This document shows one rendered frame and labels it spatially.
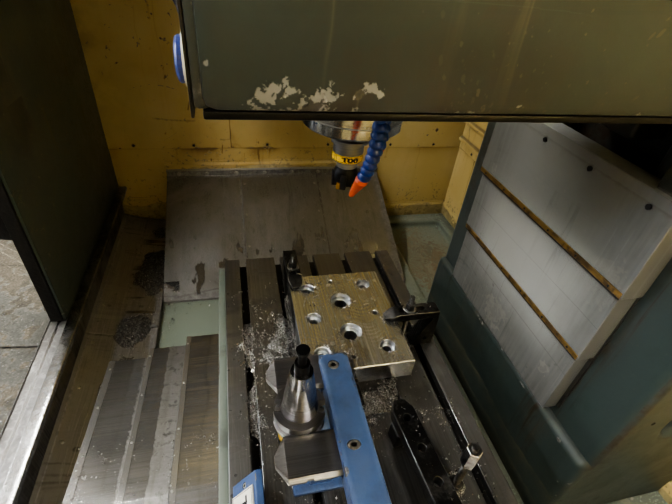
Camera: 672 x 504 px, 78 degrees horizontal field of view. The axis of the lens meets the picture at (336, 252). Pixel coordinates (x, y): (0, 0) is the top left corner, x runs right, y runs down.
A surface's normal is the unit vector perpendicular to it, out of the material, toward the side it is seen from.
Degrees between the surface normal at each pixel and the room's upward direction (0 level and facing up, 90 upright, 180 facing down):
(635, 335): 90
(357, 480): 0
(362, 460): 0
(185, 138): 90
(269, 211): 25
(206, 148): 90
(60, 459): 17
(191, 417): 7
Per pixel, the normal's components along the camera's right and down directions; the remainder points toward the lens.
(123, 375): 0.06, -0.87
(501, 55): 0.22, 0.61
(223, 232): 0.18, -0.48
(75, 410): 0.37, -0.78
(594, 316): -0.98, 0.05
